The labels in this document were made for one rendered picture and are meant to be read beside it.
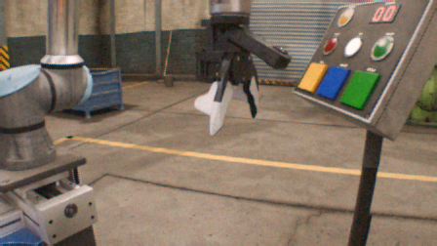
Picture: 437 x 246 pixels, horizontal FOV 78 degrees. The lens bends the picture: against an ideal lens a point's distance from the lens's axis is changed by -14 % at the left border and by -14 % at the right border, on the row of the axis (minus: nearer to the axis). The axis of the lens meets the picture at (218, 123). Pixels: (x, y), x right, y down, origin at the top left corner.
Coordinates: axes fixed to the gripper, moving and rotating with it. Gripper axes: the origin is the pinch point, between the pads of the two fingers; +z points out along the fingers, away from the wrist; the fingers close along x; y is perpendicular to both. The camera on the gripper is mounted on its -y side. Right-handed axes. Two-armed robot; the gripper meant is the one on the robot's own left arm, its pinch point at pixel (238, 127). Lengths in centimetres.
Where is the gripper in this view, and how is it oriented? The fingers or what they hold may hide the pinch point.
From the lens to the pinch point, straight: 57.7
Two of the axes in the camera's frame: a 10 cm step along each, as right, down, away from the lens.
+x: -5.5, 2.1, -8.1
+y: -8.3, -1.4, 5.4
